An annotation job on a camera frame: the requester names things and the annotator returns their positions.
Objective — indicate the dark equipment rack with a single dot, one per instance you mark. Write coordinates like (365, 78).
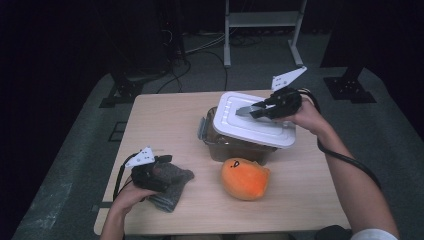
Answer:
(171, 30)

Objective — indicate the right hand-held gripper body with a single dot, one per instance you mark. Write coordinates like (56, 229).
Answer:
(286, 101)

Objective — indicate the orange plush toy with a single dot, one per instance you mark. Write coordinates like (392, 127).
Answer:
(245, 180)

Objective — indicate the black stand base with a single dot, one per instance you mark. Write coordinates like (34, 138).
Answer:
(125, 90)
(348, 88)

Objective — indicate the black tape strip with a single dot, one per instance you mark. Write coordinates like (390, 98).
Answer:
(101, 206)

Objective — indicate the person's white shirt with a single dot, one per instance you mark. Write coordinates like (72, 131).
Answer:
(373, 235)

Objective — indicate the grey fluffy cloth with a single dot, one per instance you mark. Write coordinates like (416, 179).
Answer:
(173, 186)

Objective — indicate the person's right hand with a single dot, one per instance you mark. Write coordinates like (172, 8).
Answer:
(310, 116)

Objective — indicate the person's left hand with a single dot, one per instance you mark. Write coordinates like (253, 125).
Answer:
(130, 200)

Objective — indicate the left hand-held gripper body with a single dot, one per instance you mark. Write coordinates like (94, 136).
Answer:
(146, 178)

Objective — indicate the clear brown storage box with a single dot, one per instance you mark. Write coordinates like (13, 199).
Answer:
(226, 150)

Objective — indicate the white metal stand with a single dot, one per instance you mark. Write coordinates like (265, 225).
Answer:
(263, 19)

